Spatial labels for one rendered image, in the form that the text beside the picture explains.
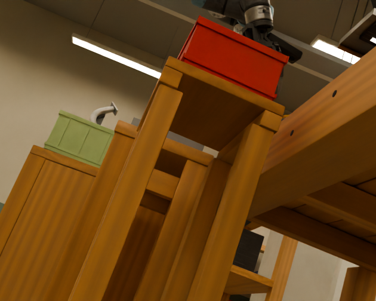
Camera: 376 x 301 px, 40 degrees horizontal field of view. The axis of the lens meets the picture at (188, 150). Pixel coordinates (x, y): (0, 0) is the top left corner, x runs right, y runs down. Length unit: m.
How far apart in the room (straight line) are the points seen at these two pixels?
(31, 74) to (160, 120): 8.23
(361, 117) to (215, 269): 0.37
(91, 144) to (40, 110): 6.86
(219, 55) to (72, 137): 1.12
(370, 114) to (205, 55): 0.36
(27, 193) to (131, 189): 1.14
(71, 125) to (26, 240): 0.48
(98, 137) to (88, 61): 7.19
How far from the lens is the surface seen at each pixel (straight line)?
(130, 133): 1.63
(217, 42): 1.12
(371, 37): 1.36
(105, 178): 1.60
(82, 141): 2.11
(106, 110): 2.48
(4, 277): 2.04
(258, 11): 1.50
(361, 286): 2.05
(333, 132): 1.03
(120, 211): 0.96
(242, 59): 1.12
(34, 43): 9.45
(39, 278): 2.01
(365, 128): 0.99
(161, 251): 1.56
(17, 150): 8.78
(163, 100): 1.02
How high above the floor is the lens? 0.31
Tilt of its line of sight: 19 degrees up
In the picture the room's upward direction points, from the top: 21 degrees clockwise
